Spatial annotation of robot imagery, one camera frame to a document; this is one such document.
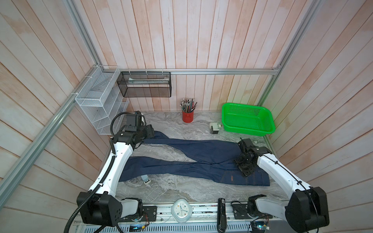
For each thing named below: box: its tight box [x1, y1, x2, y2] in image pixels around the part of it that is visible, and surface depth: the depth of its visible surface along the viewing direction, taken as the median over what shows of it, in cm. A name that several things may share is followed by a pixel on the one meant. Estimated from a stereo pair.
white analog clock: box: [170, 198, 193, 224], surface depth 74 cm
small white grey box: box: [209, 121, 220, 134], surface depth 106 cm
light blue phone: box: [140, 174, 152, 185], surface depth 82 cm
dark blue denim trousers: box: [118, 131, 271, 186], surface depth 88 cm
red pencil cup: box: [182, 110, 195, 124], surface depth 113 cm
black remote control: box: [216, 198, 227, 233], surface depth 70 cm
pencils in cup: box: [179, 98, 198, 114], surface depth 106 cm
